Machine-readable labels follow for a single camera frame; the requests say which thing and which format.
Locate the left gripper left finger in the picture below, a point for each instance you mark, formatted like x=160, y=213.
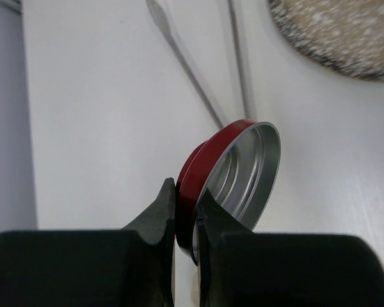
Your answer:
x=131, y=266

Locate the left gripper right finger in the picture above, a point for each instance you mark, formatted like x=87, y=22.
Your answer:
x=237, y=267

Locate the silver tin lid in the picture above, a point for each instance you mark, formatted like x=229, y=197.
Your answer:
x=238, y=166

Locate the metal serving tongs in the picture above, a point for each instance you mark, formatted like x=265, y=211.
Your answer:
x=207, y=41

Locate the speckled ceramic plate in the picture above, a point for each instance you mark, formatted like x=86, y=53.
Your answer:
x=344, y=36

